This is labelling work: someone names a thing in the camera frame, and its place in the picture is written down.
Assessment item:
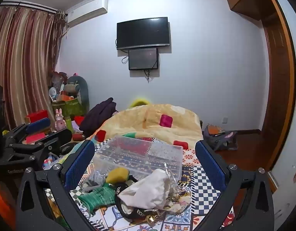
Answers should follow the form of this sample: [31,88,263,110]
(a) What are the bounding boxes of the white cloth pouch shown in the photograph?
[118,168,179,210]

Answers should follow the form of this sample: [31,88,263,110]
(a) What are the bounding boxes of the pink bunny figure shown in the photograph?
[55,109,68,131]

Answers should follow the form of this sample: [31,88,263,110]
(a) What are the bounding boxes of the black hanging cables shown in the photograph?
[143,68,155,84]

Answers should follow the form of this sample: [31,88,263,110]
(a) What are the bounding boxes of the pink flat box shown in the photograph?
[25,132,46,145]

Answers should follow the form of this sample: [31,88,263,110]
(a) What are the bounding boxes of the yellow-green plush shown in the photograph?
[128,98,150,108]

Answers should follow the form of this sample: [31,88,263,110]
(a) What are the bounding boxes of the small black wall monitor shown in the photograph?
[128,48,159,71]

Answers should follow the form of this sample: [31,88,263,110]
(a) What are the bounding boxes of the dark purple jacket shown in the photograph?
[79,97,119,136]

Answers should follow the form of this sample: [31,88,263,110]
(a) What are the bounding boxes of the black wall television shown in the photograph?
[117,17,170,51]

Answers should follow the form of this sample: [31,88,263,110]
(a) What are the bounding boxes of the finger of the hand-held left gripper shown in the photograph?
[2,117,51,148]
[11,128,73,167]

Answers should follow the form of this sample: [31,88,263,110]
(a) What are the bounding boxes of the orange box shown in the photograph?
[57,94,75,102]

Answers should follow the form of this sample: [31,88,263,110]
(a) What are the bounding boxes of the orange bag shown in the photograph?
[0,185,16,231]

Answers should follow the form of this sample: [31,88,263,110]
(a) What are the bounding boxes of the red striped curtain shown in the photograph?
[0,5,64,131]

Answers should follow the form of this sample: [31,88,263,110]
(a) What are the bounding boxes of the clear plastic storage box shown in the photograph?
[94,135,183,181]

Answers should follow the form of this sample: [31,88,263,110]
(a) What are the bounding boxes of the green knitted cloth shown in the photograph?
[77,183,117,213]

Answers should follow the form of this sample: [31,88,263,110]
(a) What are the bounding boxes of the red box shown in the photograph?
[25,110,49,124]

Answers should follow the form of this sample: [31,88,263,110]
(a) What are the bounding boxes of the green gift box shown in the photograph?
[52,98,87,122]

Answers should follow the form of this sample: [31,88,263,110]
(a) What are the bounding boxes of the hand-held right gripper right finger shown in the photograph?
[195,141,276,231]

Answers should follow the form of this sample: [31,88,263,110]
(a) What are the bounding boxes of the yellow quilt with red patches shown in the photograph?
[87,103,203,150]

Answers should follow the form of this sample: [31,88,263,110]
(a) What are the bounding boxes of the yellow sponge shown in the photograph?
[106,168,130,185]

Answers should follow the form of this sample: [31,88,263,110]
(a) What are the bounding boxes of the white air conditioner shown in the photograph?
[66,0,108,27]

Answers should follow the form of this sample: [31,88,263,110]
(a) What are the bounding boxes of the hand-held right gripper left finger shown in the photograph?
[15,140,95,231]

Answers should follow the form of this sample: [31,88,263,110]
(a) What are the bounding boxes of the curtain rod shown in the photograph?
[1,1,66,15]

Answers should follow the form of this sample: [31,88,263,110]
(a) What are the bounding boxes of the brown wooden wardrobe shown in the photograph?
[223,0,296,172]

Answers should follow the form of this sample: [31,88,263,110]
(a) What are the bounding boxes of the clear bag of dark items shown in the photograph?
[82,168,110,193]

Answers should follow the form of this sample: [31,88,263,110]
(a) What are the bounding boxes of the grey backpack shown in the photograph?
[203,124,239,152]

